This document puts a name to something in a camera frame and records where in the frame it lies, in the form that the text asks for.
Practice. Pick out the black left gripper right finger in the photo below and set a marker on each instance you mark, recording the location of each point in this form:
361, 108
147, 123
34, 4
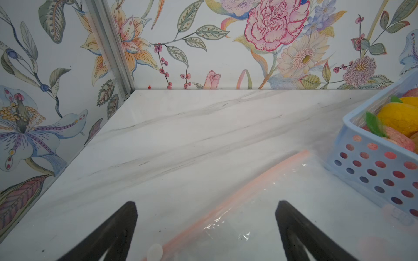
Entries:
300, 236

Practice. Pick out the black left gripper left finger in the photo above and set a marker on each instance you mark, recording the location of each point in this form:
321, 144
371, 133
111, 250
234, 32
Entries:
110, 241

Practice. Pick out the clear pink-zipper zip bag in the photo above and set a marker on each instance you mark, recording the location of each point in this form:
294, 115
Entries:
244, 227

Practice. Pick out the pink peach in basket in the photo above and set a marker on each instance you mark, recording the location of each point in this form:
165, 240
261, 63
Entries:
399, 139

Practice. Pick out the yellow peach in basket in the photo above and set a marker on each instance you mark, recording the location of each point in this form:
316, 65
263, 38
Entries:
401, 117

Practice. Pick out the light blue perforated basket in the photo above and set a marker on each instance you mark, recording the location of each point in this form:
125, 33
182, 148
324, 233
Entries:
380, 170

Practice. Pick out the aluminium left corner post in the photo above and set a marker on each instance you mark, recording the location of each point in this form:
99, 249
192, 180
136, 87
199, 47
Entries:
112, 51

